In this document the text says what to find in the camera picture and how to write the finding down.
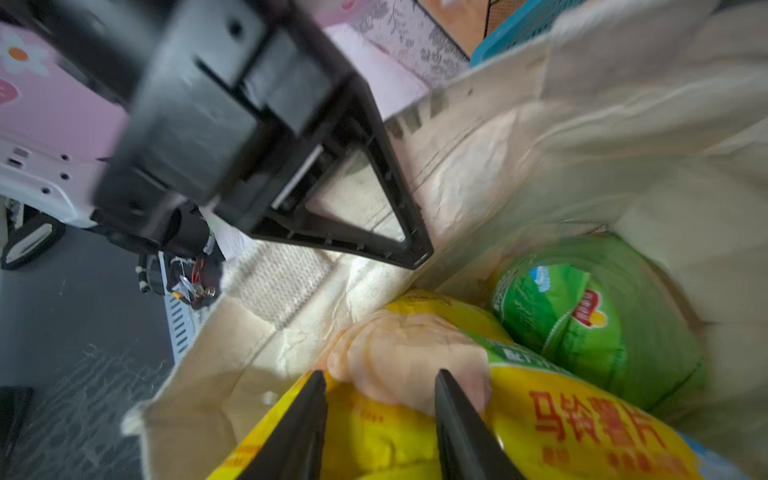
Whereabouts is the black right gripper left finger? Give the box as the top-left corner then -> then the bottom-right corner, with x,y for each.
238,370 -> 328,480

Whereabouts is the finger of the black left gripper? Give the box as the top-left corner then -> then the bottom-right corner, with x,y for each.
250,77 -> 434,269

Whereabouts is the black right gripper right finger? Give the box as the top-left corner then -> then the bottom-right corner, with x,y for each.
435,369 -> 525,479

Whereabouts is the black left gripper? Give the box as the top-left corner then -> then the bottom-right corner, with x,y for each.
93,1 -> 360,240

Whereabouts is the yellow chips bag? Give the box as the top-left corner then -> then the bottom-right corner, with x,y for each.
213,290 -> 742,479

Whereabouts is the green chips bag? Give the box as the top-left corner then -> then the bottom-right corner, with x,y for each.
488,233 -> 708,412

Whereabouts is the beige canvas tote bag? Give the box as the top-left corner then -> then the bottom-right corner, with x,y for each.
122,1 -> 767,479

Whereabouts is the white plastic bag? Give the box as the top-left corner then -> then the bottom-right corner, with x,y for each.
323,24 -> 429,120

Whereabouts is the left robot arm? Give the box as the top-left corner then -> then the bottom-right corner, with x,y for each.
1,1 -> 433,270

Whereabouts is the teal plastic basket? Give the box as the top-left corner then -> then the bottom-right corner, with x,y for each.
470,0 -> 585,68

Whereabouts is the metal base rail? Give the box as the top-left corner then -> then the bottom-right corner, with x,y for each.
135,252 -> 221,363

